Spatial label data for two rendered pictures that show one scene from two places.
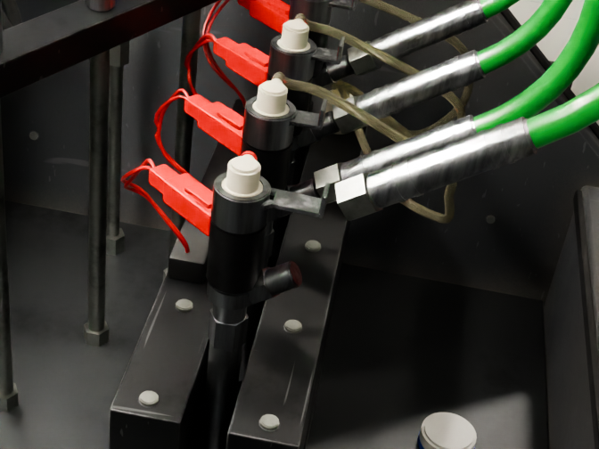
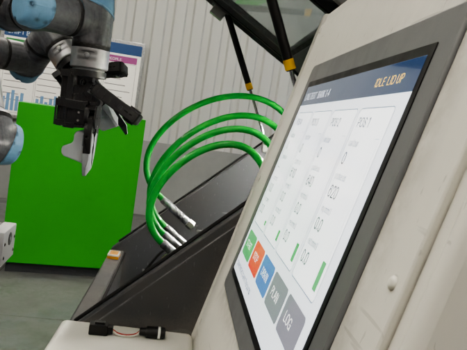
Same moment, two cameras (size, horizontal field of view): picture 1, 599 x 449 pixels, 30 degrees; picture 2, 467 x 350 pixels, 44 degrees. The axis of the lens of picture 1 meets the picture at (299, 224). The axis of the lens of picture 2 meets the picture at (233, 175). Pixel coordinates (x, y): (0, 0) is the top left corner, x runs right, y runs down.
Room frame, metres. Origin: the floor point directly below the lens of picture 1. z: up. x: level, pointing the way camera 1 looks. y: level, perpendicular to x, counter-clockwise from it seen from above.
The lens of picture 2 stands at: (1.75, -0.16, 1.34)
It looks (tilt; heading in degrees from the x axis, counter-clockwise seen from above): 5 degrees down; 170
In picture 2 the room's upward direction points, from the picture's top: 9 degrees clockwise
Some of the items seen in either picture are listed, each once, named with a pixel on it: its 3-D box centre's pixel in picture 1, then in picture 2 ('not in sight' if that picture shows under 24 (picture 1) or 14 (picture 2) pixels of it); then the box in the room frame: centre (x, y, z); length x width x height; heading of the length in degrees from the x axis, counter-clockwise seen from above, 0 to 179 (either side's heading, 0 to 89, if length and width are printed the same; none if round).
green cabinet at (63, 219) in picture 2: not in sight; (72, 187); (-3.19, -0.67, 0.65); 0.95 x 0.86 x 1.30; 98
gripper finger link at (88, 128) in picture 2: not in sight; (88, 132); (0.57, -0.27, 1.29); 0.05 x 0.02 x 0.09; 176
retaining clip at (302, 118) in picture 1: (294, 110); not in sight; (0.53, 0.01, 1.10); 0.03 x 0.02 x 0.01; 86
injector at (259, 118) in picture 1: (271, 262); not in sight; (0.53, 0.01, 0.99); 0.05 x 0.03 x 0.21; 86
